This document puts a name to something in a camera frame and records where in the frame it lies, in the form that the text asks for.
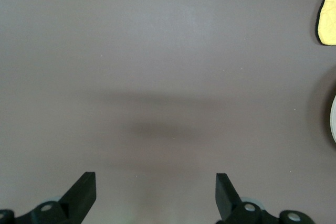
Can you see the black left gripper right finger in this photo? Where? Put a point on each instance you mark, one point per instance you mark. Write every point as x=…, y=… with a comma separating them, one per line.
x=225, y=197

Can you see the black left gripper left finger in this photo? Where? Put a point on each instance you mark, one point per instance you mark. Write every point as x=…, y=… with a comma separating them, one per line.
x=81, y=195

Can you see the round wooden plate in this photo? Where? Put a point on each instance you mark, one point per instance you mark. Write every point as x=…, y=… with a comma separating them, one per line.
x=334, y=119

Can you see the brown table cover sheet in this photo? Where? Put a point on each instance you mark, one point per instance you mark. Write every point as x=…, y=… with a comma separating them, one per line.
x=131, y=51

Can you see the yellow quilted oven mitt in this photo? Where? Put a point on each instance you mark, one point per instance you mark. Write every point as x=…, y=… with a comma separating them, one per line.
x=328, y=24

